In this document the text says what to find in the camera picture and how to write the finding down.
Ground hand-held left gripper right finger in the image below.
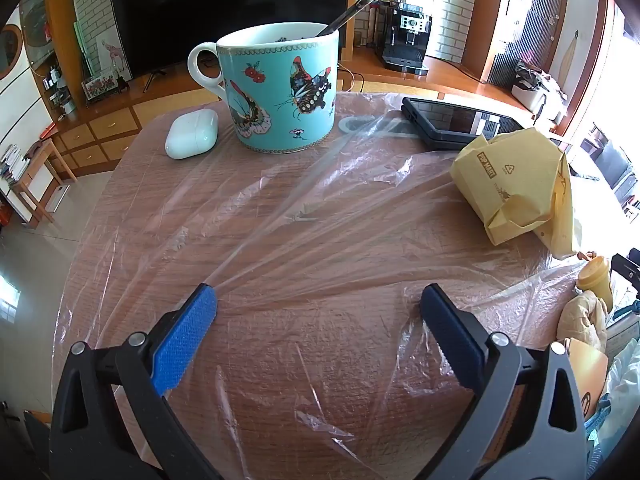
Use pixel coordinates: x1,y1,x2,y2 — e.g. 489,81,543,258
419,283,590,480

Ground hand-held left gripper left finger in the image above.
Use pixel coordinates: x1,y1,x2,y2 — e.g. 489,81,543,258
49,283,221,480

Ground crumpled beige paper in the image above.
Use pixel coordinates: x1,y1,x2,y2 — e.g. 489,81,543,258
557,292,608,351

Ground brown paper bag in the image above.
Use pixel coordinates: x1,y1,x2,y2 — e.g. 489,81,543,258
565,338,610,423

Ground small yellow cup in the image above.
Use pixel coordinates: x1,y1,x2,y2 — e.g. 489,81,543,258
575,255,615,313

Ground yellow paper bag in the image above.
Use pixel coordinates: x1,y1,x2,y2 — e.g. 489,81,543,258
450,127,583,260

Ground clear plastic table cover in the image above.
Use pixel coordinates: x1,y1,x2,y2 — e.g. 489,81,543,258
55,92,601,480

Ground white earbuds case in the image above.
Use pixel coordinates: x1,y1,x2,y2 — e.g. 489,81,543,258
165,108,220,160

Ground black tablet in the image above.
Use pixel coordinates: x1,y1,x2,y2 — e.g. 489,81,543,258
401,96,525,151

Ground wooden drawer cabinet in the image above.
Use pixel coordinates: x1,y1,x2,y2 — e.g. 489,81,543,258
47,87,221,181

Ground wooden side table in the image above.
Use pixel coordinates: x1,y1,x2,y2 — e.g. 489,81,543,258
9,140,78,226

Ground turquoise butterfly mug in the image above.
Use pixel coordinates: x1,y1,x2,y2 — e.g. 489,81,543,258
188,22,341,154

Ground grey bag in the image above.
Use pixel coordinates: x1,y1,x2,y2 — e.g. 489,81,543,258
510,57,568,121

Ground giraffe picture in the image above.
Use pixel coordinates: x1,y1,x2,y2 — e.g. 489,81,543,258
101,39,133,83

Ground black coffee machine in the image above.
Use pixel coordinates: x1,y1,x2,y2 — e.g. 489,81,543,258
376,0,434,73

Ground black television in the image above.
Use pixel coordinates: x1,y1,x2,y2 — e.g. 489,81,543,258
107,0,358,83

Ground oval wooden mirror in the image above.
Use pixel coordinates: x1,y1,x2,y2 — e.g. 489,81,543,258
0,24,23,81

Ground metal spoon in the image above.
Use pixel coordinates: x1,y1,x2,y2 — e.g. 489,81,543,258
316,0,379,38

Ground floral photo frame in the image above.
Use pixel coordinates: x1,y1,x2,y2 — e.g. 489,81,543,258
81,74,121,101

